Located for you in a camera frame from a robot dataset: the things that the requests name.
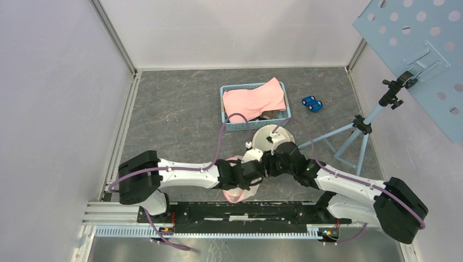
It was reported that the blue tripod stand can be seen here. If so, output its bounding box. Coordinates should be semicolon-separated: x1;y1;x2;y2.
298;71;422;176

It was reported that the white cable tray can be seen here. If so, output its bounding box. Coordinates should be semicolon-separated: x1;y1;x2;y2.
95;225;338;240

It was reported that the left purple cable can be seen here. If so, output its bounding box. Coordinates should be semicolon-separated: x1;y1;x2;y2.
108;113;254;252

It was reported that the pink bra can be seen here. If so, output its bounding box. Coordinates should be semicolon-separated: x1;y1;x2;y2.
222;78;287;121

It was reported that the blue perforated panel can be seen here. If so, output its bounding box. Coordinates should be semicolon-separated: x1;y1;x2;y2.
353;0;462;143

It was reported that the light blue plastic basket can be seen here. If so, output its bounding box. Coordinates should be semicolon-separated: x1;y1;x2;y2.
219;81;291;131

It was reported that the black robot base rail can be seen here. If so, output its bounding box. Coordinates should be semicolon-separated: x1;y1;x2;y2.
151;201;352;234

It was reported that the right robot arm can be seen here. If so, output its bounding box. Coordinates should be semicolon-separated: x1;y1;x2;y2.
262;141;429;244

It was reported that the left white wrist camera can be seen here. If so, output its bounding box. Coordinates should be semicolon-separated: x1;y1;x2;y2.
242;141;264;163

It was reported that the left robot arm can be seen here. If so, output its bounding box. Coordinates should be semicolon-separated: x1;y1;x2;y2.
110;149;265;223

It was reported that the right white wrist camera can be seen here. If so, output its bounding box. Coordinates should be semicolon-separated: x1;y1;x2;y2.
266;133;290;154

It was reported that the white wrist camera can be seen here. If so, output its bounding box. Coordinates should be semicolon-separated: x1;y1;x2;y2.
266;133;290;154
242;141;264;163

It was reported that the beige bra in basket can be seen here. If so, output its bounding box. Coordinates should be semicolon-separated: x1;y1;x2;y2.
257;110;286;121

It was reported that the blue toy car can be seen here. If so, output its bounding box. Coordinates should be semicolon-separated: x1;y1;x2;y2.
301;96;323;112

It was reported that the white mesh laundry bag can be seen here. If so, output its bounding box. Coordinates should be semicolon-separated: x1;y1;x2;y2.
222;178;262;204

